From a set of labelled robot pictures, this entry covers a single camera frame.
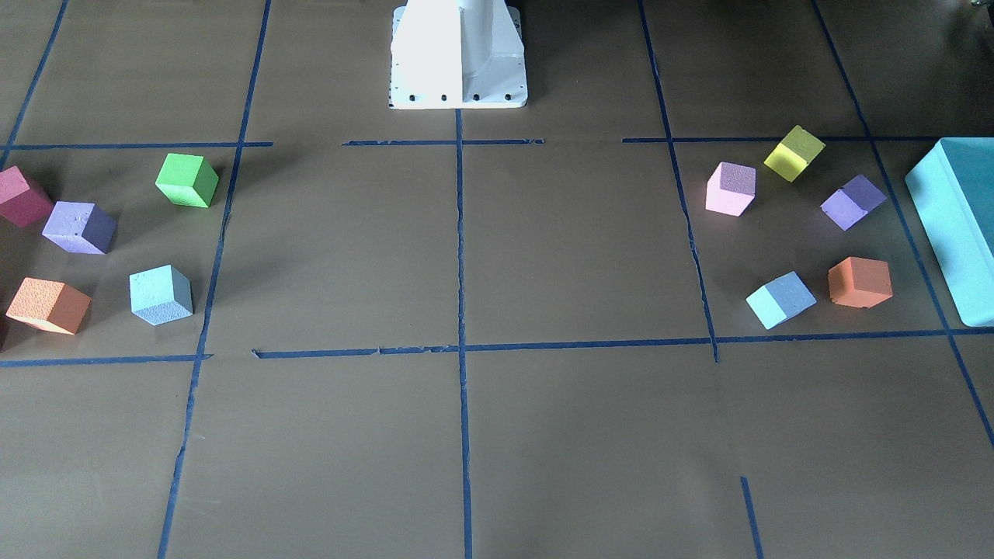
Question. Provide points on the light blue foam block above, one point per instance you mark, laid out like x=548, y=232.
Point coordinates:
x=781, y=299
x=160, y=295

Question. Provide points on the pink foam block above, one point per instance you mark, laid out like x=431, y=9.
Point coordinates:
x=731, y=188

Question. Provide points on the green foam block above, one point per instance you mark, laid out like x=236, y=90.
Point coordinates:
x=187, y=180

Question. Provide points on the yellow foam block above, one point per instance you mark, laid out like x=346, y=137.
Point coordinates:
x=794, y=153

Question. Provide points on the orange foam block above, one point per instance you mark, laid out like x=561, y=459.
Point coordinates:
x=860, y=282
x=49, y=306

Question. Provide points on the purple foam block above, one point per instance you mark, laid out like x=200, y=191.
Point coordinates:
x=853, y=202
x=82, y=228

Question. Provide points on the teal plastic bin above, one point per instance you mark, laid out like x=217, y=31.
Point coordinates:
x=952, y=188

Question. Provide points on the magenta foam block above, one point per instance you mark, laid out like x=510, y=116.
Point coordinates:
x=23, y=201

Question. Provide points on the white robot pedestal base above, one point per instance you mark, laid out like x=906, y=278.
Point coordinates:
x=457, y=55

